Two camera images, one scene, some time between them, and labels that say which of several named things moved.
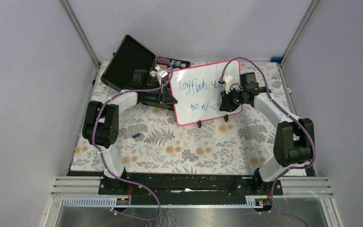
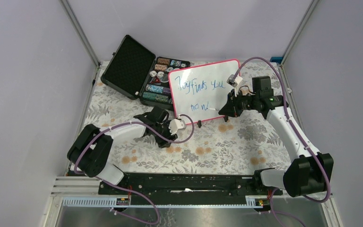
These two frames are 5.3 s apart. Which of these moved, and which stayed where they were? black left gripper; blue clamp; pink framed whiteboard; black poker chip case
Moved: black left gripper
Stayed: pink framed whiteboard; black poker chip case; blue clamp
